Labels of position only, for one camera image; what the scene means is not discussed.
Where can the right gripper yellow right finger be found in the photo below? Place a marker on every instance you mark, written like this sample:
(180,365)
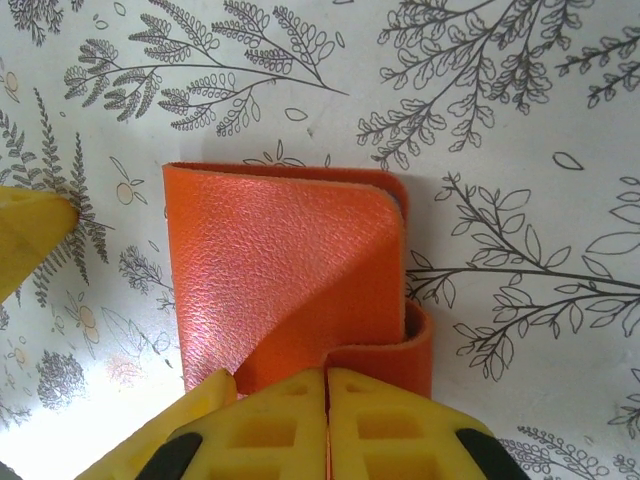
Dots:
(390,435)

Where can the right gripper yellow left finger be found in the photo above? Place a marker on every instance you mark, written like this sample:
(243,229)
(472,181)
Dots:
(270,435)

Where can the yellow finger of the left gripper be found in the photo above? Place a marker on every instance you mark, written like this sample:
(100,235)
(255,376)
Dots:
(165,425)
(30,230)

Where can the orange leather card holder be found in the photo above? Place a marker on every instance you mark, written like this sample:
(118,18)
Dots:
(280,260)

